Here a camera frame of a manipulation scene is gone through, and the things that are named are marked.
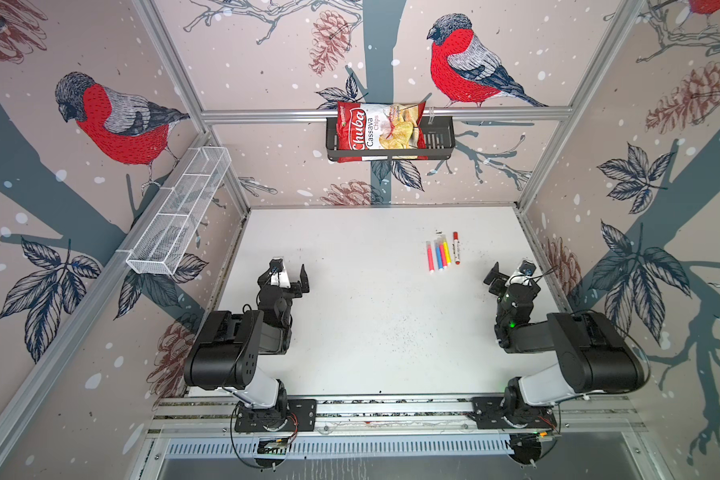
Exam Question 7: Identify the white perforated cable duct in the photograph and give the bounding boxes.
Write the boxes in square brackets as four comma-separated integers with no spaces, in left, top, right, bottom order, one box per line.
[165,434,514,460]

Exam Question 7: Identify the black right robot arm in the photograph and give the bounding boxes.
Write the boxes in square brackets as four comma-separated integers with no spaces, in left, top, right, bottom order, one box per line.
[471,261,649,429]

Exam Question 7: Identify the black wall basket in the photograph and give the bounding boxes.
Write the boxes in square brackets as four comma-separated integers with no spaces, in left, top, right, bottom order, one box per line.
[325,116,455,163]

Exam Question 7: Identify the red cassava chips bag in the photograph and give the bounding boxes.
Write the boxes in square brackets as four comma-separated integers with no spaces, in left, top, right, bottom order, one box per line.
[336,102,426,163]

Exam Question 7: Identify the blue highlighter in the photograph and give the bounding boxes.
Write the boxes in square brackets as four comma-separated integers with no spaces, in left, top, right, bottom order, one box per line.
[433,242,443,270]

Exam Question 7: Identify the white red whiteboard marker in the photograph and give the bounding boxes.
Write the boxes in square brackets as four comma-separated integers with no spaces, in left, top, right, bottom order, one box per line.
[451,232,461,265]

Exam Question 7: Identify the yellow highlighter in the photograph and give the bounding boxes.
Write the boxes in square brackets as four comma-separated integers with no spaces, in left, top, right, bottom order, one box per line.
[441,235,451,268]

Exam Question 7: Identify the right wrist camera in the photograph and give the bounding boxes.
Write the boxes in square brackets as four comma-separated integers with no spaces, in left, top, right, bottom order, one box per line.
[508,259,537,285]

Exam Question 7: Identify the white wire mesh shelf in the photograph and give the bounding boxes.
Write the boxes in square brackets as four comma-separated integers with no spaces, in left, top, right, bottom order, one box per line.
[126,146,231,275]

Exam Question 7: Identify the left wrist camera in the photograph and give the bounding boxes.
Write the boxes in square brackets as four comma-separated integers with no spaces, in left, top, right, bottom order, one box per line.
[269,258,291,289]

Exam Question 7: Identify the pink highlighter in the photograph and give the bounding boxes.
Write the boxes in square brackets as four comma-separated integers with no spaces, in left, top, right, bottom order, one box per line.
[426,241,436,272]
[437,241,448,269]

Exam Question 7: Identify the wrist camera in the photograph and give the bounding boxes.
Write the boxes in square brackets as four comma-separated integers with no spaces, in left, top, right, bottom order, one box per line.
[508,259,537,285]
[269,258,291,289]

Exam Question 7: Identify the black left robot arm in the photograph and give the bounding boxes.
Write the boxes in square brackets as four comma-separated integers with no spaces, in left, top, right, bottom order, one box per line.
[183,258,310,433]

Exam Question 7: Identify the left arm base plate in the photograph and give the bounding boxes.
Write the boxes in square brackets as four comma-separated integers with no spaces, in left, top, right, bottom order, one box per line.
[233,399,317,433]

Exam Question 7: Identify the aluminium mounting rail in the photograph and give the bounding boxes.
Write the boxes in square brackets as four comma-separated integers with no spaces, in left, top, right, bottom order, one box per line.
[144,393,648,438]

